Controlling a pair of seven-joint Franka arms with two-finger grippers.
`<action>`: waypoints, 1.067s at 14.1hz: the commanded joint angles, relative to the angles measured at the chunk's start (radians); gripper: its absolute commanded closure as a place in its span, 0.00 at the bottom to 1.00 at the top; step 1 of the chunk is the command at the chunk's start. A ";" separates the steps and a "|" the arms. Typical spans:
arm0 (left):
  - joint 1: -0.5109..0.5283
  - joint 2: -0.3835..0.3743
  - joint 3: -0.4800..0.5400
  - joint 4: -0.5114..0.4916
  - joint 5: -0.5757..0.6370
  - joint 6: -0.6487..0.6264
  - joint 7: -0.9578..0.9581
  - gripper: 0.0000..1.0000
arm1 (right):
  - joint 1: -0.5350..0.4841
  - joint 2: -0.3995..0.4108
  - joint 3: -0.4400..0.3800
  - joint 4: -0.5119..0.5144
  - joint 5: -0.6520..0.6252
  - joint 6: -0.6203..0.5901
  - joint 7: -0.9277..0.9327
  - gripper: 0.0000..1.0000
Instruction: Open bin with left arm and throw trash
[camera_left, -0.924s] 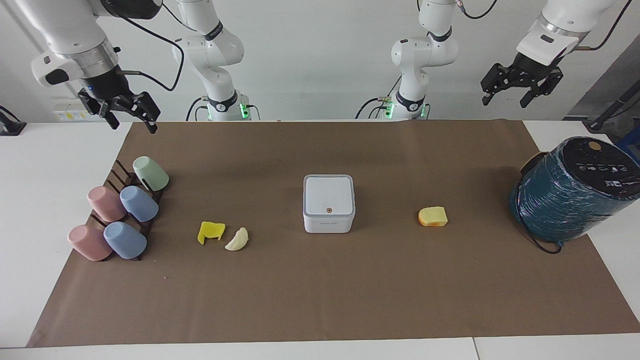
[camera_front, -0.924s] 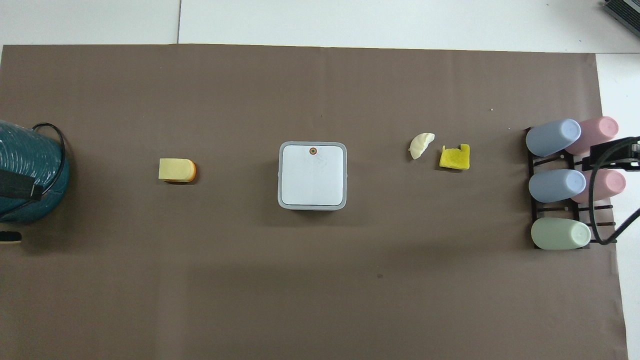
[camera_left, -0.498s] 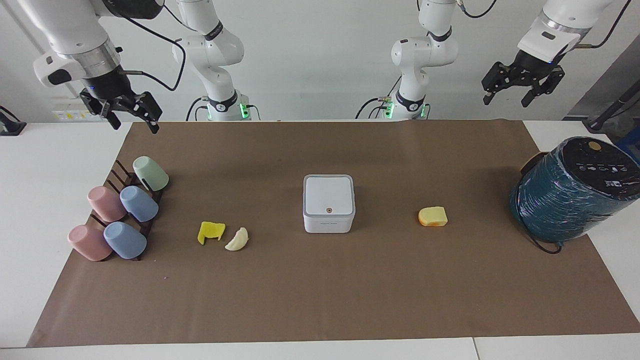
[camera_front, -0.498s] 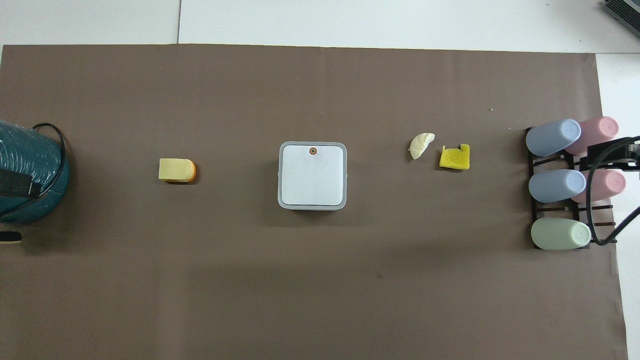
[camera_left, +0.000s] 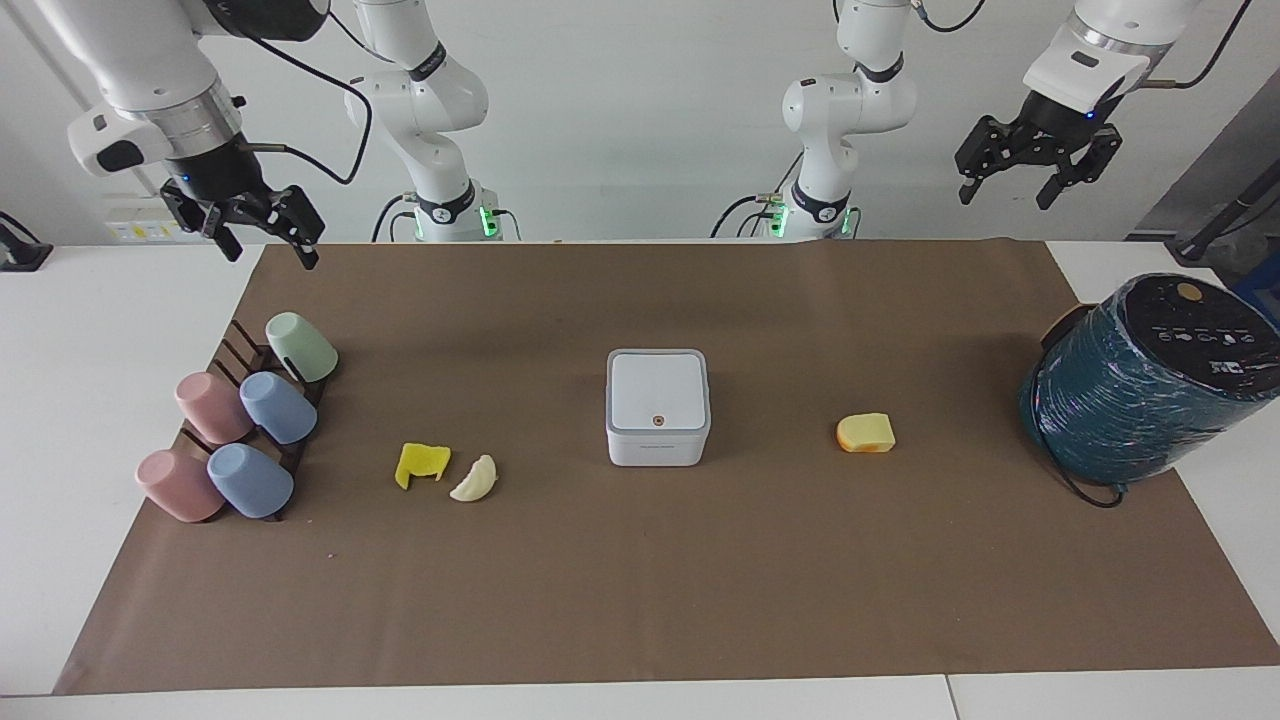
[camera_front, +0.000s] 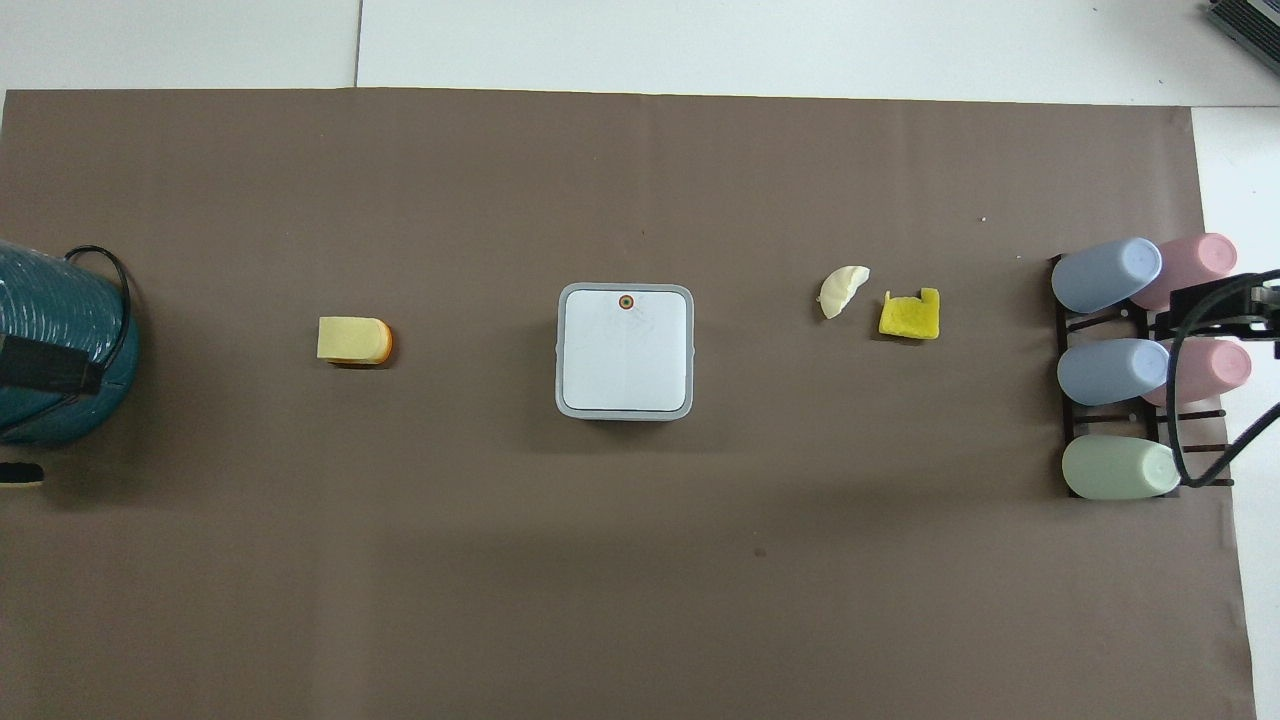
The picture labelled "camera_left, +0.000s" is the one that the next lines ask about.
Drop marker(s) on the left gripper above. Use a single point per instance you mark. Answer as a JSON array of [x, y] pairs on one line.
[[1060, 118]]

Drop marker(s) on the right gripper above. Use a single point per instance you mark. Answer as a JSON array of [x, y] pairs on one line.
[[212, 172]]

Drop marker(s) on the white square bin with lid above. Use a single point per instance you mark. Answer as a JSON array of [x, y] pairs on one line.
[[657, 405]]

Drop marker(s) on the dark brown cup rack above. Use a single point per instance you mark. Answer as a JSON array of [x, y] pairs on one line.
[[246, 352]]

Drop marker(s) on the pale green cup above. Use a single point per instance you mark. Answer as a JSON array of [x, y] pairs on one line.
[[302, 348]]

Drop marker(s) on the blue cup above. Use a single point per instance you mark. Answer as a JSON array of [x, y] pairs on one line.
[[250, 481], [278, 408]]

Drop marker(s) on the pink cup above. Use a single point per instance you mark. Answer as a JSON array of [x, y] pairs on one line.
[[178, 485], [212, 406]]

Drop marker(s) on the black stand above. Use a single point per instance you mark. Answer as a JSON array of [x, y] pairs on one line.
[[1215, 228], [22, 255]]

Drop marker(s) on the teal wrapped cylinder appliance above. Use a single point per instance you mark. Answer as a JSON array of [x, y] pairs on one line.
[[1150, 385]]

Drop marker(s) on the yellow peel scrap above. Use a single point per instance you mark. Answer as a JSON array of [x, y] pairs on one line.
[[420, 464]]

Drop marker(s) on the orange yellow fruit scrap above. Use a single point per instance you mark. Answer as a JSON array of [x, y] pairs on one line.
[[866, 433]]

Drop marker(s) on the cream white wedge scrap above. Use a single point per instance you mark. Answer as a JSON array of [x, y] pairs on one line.
[[476, 480]]

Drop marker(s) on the white wall socket strip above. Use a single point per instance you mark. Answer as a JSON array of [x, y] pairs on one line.
[[140, 225]]

